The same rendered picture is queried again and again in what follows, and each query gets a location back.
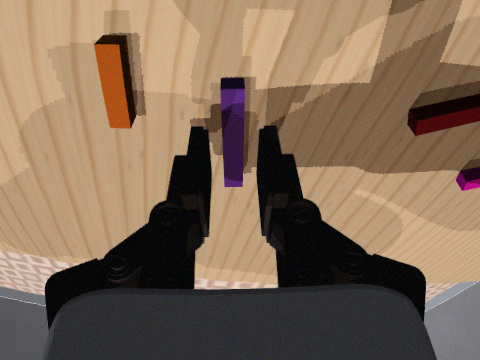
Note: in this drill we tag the red rod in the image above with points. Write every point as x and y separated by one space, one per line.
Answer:
444 115

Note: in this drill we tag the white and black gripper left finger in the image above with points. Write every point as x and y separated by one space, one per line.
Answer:
156 254

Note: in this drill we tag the purple rod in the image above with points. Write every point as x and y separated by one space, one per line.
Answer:
232 92

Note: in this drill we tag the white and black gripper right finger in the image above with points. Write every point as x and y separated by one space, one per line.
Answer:
312 252

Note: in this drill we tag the orange rod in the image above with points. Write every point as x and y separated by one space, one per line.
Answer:
114 71

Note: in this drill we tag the magenta block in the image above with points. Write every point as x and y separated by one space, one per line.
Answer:
469 178

